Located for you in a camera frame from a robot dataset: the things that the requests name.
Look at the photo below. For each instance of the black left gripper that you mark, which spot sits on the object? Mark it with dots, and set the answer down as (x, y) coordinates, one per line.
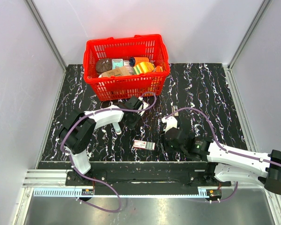
(131, 126)

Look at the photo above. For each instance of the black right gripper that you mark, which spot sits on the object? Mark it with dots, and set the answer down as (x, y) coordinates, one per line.
(165, 145)

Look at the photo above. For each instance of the white silver staple remover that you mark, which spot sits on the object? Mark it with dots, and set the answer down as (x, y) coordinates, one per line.
(117, 128)

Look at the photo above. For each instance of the red white staple box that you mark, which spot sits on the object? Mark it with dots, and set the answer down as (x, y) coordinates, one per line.
(143, 145)

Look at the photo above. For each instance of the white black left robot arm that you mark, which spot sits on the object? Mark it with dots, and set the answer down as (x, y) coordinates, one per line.
(78, 130)

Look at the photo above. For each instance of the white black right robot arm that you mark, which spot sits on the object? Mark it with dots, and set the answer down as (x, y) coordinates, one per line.
(227, 163)

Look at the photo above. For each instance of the red plastic shopping basket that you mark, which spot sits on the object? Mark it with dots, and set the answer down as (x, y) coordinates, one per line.
(111, 88)

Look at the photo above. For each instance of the brown cardboard box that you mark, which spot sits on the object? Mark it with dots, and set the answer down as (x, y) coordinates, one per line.
(117, 72)

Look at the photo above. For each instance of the yellow green striped box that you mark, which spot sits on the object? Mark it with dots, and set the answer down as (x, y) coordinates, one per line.
(143, 68)

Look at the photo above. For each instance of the orange snack packet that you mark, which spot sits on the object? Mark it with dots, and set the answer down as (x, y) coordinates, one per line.
(158, 69)

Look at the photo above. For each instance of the teal card box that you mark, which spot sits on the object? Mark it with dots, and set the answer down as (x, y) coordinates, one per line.
(117, 63)

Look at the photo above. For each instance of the orange blue cylinder can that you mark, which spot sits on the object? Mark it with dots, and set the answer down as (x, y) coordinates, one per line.
(133, 61)

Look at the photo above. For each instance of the brown round cookie pack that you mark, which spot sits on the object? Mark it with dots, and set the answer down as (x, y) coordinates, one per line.
(104, 65)

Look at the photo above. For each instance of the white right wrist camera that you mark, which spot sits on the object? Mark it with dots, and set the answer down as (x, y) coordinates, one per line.
(170, 122)

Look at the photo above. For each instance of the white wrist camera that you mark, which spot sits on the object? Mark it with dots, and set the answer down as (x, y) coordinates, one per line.
(144, 105)
(170, 122)

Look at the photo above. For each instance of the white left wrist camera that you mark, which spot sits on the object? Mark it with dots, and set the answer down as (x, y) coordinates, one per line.
(144, 105)

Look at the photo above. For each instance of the aluminium ruler rail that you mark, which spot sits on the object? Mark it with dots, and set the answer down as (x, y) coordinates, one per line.
(126, 192)

